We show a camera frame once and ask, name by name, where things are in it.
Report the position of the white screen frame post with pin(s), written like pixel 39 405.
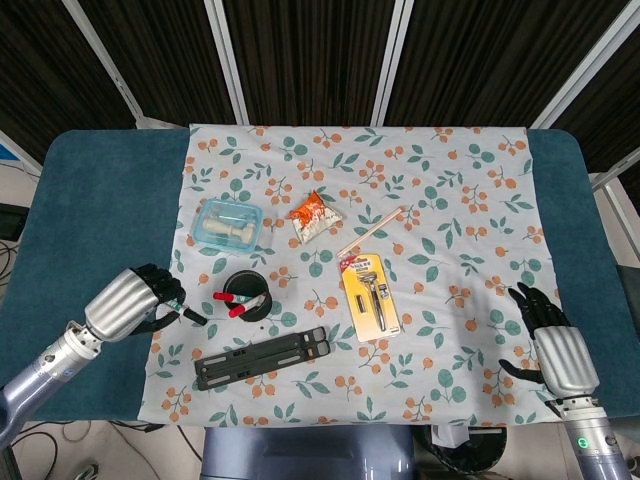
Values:
pixel 392 60
pixel 225 60
pixel 585 65
pixel 100 55

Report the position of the beige plastic part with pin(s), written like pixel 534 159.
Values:
pixel 225 229

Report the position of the blue grey robot torso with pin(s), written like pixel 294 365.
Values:
pixel 300 450

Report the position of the black waste bin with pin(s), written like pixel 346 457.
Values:
pixel 475 450

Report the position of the black mesh pen holder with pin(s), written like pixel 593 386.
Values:
pixel 260 312

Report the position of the clear container with blue lid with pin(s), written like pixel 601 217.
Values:
pixel 200 235

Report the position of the thin wooden stick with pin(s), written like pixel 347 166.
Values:
pixel 370 231

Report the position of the red capped white marker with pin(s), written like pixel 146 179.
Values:
pixel 236 312
pixel 219 296

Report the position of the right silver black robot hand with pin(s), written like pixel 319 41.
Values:
pixel 565 355

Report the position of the blue table cover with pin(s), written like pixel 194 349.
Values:
pixel 100 210

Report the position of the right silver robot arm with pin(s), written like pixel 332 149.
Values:
pixel 595 445

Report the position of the black folding laptop stand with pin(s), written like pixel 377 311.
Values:
pixel 250 362

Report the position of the orange white snack packet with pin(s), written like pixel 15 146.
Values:
pixel 315 220

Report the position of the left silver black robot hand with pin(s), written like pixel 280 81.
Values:
pixel 120 305

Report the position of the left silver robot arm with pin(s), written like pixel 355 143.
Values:
pixel 45 370

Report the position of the floral white tablecloth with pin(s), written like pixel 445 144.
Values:
pixel 450 225

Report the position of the green labelled black marker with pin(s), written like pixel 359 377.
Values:
pixel 192 315

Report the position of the dark corrugated screen panel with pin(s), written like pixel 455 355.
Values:
pixel 490 60
pixel 165 60
pixel 310 60
pixel 40 75
pixel 610 125

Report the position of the black device box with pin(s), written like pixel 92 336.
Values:
pixel 10 222

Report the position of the razor in yellow blister pack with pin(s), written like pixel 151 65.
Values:
pixel 352 295

